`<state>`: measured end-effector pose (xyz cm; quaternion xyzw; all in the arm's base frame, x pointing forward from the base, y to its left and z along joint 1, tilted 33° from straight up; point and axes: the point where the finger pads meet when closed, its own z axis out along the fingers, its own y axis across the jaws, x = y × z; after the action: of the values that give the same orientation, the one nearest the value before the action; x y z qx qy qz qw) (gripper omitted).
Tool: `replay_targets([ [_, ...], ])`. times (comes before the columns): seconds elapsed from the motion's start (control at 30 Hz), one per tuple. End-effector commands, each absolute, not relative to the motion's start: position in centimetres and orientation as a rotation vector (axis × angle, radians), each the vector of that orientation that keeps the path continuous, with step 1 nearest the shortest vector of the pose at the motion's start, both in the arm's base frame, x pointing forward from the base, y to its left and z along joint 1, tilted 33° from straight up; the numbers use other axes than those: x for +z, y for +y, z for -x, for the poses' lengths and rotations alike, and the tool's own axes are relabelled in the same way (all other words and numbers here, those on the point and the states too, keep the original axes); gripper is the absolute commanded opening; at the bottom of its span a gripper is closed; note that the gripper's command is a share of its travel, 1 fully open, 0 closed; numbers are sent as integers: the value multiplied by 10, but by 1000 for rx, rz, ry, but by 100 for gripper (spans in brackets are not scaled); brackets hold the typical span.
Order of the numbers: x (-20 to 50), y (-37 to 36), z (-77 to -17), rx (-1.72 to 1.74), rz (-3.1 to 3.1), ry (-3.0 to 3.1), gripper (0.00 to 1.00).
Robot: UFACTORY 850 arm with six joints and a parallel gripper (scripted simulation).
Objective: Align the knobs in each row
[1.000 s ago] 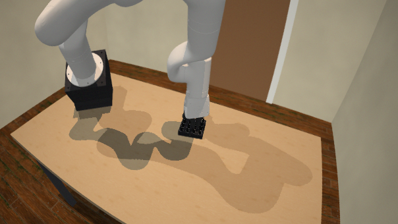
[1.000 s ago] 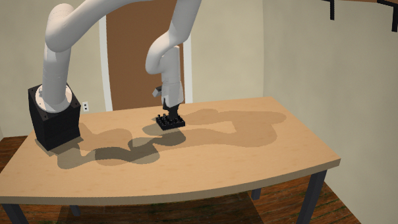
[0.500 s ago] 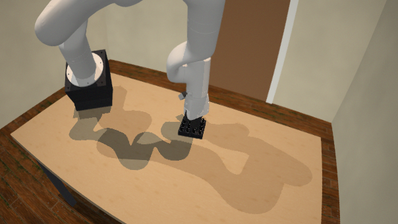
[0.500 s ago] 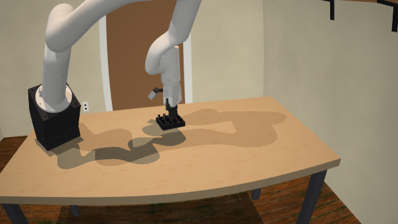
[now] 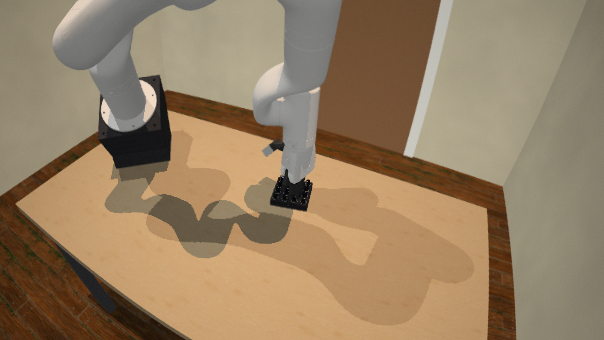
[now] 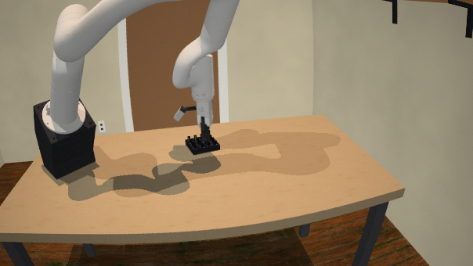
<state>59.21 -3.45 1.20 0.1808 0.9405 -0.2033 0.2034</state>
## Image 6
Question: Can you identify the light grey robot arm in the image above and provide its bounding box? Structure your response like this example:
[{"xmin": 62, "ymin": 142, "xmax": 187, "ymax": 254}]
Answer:
[{"xmin": 42, "ymin": 0, "xmax": 240, "ymax": 134}]

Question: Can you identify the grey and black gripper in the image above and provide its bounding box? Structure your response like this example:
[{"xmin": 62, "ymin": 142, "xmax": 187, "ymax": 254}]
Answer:
[{"xmin": 193, "ymin": 96, "xmax": 214, "ymax": 142}]

